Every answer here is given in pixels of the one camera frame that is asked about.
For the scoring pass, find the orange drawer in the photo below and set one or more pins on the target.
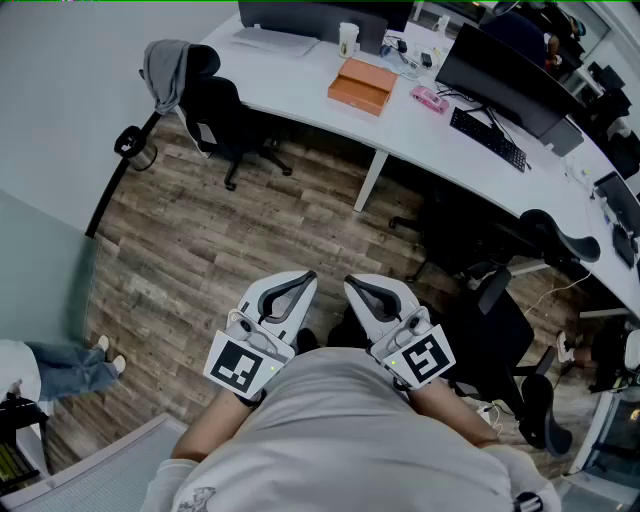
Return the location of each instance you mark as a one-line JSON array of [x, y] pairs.
[[350, 102]]

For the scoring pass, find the grey hoodie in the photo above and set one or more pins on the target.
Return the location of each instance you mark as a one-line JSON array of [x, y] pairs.
[[165, 70]]

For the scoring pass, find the black monitor with grey base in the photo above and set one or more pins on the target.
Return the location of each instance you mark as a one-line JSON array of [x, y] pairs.
[[360, 30]]

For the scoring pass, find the black power adapter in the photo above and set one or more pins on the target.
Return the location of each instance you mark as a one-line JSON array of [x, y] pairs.
[[427, 59], [402, 46]]

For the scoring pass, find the black shelf cart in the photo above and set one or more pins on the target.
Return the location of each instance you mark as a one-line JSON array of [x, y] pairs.
[[20, 425]]

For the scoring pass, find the white bottle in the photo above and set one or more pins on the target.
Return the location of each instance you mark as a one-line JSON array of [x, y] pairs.
[[442, 24]]

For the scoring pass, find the frosted glass partition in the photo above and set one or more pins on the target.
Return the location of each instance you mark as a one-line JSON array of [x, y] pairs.
[[45, 270]]

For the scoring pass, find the small blue box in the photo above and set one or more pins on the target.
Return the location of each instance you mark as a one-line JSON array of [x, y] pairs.
[[387, 50]]

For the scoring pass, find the pink wipes pack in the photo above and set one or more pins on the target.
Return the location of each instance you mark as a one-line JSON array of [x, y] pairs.
[[429, 99]]

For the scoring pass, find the metal trash can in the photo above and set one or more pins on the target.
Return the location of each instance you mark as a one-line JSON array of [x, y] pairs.
[[142, 157]]

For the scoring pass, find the black office chair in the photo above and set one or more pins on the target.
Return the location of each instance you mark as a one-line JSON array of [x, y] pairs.
[[500, 340], [475, 235], [225, 110]]

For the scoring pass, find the person's right forearm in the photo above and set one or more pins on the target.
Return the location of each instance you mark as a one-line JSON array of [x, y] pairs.
[[450, 415]]

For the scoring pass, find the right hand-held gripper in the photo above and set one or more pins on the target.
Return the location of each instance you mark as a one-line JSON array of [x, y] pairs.
[[425, 357]]

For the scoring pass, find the person's left forearm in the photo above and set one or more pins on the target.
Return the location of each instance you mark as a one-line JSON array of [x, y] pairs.
[[210, 430]]

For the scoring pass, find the person's black shoe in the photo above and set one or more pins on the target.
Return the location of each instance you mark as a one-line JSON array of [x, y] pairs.
[[345, 330], [307, 340]]

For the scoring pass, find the black partition frame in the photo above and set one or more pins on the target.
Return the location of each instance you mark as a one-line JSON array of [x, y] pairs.
[[102, 202]]

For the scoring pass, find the white desk leg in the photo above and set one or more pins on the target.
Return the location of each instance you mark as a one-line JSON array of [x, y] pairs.
[[371, 180]]

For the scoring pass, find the white paper cup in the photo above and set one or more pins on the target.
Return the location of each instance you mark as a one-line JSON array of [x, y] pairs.
[[348, 37]]

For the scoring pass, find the person's grey shirt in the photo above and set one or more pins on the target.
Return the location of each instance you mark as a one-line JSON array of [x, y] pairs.
[[350, 440]]

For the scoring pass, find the black keyboard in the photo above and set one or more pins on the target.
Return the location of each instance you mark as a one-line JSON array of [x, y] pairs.
[[625, 247], [487, 139]]

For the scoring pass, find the striped shoulder clip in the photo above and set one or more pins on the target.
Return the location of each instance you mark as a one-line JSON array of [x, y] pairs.
[[527, 502]]

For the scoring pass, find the grey rectangular plate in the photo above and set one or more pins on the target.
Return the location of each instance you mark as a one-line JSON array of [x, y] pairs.
[[562, 137]]

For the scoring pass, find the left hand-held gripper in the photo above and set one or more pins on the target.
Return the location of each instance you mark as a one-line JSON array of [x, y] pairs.
[[235, 367]]

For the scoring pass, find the white floor charger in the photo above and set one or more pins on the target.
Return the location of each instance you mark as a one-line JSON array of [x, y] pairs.
[[487, 415]]

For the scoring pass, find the black monitor with black stand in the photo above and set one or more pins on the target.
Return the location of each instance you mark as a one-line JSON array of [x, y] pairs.
[[505, 80]]

